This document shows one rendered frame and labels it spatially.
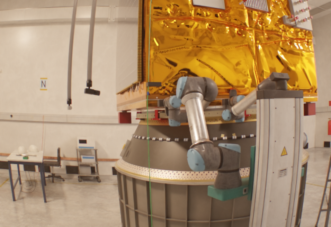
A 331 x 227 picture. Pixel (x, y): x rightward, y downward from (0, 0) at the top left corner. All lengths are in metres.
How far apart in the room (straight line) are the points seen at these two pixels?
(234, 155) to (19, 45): 7.18
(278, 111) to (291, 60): 1.54
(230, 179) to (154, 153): 1.24
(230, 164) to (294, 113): 0.44
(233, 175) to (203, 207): 0.94
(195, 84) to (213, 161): 0.44
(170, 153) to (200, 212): 0.61
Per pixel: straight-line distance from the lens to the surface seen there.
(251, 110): 2.49
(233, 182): 1.43
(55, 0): 8.30
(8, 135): 7.89
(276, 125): 1.43
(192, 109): 1.50
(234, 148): 1.42
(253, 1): 2.88
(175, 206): 2.40
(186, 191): 2.29
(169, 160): 2.42
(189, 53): 2.32
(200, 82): 1.59
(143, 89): 2.30
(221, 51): 2.45
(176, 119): 1.93
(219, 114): 2.41
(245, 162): 2.34
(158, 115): 2.62
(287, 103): 1.50
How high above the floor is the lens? 1.67
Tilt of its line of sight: 5 degrees up
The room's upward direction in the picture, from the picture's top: 1 degrees counter-clockwise
